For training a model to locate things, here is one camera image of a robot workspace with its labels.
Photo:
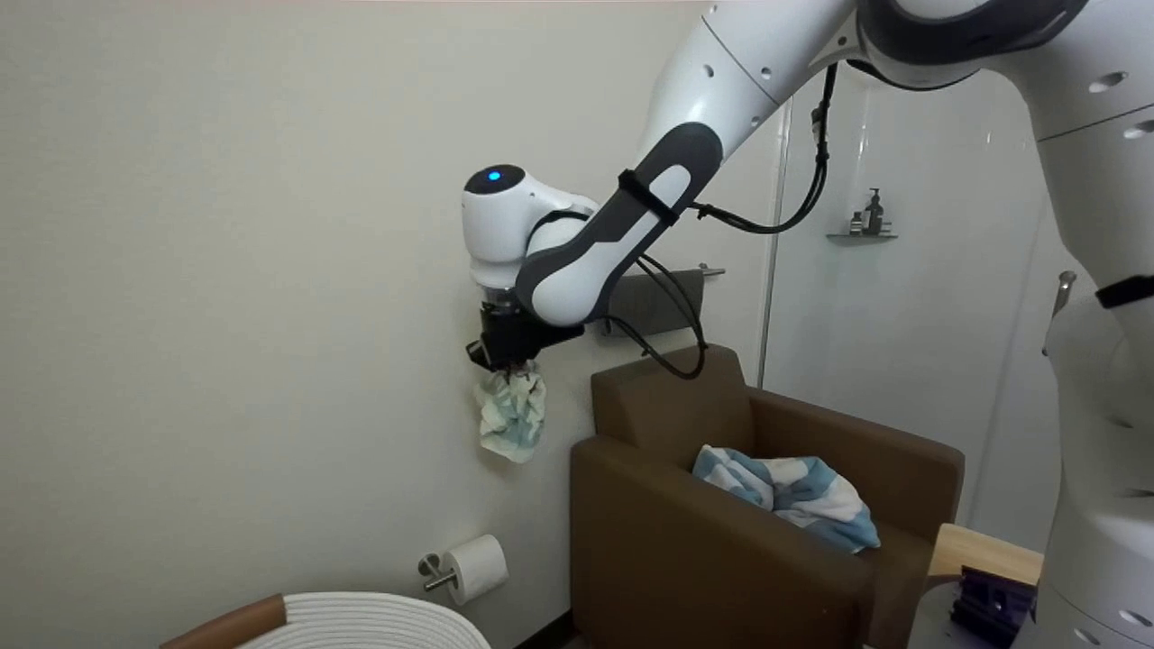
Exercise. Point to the white green patterned towel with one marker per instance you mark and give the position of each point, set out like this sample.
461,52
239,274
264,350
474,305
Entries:
509,417

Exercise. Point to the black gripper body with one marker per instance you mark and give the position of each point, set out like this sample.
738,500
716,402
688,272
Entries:
509,325

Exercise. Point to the glass shower enclosure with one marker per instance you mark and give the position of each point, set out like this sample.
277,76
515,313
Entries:
913,348

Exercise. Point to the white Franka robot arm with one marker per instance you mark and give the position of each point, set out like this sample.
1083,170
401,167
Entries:
743,58

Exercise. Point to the chrome towel bar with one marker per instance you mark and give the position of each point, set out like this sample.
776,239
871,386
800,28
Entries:
710,272

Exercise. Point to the brown armchair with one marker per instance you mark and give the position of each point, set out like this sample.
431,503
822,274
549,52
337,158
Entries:
670,553

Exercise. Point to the light wooden side table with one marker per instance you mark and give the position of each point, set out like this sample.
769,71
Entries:
987,549

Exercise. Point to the purple bag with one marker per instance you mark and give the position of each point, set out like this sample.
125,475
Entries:
991,604

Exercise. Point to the chrome toilet paper holder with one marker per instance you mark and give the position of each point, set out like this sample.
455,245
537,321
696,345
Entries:
434,566

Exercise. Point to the grey hanging towel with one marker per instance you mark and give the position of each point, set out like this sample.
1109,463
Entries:
669,302

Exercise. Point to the blue white striped towel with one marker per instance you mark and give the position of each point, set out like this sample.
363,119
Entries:
816,500

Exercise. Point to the glass shower shelf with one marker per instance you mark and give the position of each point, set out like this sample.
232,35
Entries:
864,237

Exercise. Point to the white toilet paper roll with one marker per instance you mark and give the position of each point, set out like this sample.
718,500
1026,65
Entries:
479,563

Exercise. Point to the dark bottle on shelf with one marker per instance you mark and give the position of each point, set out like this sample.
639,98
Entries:
874,212

